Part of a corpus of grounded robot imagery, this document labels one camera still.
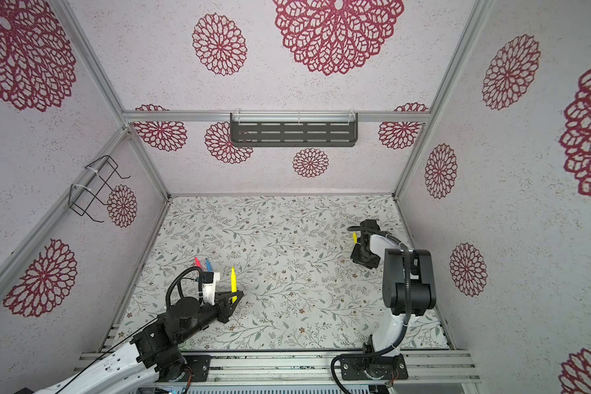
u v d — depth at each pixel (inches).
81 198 28.7
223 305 26.0
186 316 22.0
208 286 26.5
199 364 29.7
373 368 26.5
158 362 21.8
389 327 21.9
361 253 32.0
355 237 41.6
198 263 38.4
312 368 29.7
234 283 28.8
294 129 36.4
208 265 38.2
